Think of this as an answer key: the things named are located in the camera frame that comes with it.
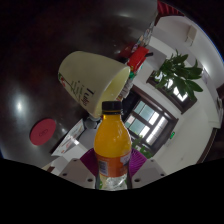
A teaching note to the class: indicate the orange drink bottle black cap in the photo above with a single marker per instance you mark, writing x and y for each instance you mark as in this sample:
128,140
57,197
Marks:
112,143

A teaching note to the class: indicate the pale yellow mug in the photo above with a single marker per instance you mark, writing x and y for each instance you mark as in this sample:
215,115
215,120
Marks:
90,78

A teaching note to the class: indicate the flat round red coaster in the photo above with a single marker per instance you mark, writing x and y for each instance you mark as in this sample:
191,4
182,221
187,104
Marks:
42,131

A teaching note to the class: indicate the dark wooden double door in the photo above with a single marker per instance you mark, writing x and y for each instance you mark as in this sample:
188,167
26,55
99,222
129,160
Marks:
150,121

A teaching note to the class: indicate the dark framed window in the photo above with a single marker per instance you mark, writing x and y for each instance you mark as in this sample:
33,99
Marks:
181,98

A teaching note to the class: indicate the red carpeted stairs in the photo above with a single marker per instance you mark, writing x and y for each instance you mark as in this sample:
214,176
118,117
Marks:
168,8

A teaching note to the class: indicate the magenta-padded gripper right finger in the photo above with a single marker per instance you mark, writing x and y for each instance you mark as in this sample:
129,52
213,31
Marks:
148,171

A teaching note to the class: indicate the green exit sign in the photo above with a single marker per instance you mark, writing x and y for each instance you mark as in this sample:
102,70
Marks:
172,135

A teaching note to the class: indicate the white wall radiator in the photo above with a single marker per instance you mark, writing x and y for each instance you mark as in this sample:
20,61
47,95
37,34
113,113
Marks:
191,34

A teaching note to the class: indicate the grey round object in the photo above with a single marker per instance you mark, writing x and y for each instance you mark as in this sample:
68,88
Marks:
91,122

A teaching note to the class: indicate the white printed leaflet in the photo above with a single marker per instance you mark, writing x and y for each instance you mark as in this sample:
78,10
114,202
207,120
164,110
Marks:
68,140

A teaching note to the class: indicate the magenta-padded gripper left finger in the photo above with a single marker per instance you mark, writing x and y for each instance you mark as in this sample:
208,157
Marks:
77,171

